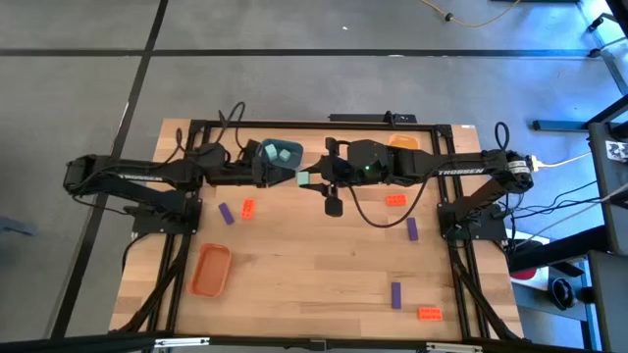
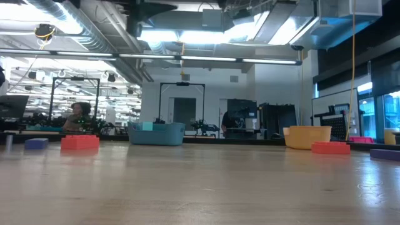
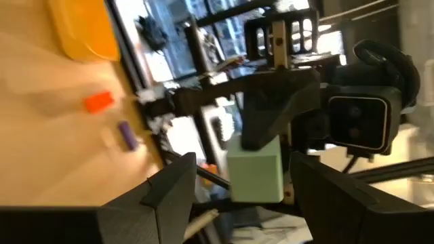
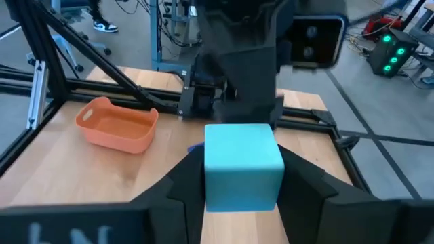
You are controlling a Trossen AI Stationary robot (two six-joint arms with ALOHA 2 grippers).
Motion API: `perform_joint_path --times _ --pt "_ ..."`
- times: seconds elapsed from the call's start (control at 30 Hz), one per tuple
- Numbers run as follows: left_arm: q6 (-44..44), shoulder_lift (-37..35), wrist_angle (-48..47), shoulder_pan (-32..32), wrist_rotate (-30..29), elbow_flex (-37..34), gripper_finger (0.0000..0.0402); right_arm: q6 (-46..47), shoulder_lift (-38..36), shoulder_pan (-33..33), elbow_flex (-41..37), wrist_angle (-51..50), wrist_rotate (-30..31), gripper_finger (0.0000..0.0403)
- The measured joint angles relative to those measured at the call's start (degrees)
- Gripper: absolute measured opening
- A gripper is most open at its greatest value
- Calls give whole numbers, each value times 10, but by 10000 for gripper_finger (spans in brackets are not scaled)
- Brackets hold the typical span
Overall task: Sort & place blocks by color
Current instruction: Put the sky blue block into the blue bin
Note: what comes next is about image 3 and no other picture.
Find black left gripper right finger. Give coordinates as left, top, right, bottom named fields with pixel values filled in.
left=289, top=150, right=434, bottom=244

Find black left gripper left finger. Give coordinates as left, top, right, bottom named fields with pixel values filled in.
left=0, top=151, right=198, bottom=244

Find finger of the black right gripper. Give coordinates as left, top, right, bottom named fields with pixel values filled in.
left=240, top=79, right=322, bottom=152

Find mint green cube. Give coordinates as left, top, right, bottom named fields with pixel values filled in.
left=226, top=134, right=285, bottom=204

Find purple rectangular block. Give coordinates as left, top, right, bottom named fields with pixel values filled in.
left=117, top=120, right=140, bottom=152

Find orange toy brick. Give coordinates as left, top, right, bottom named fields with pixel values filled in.
left=82, top=90, right=116, bottom=115

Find yellow plastic bin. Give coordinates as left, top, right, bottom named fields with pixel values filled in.
left=46, top=0, right=121, bottom=64

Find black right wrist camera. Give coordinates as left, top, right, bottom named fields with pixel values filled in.
left=326, top=84, right=403, bottom=154

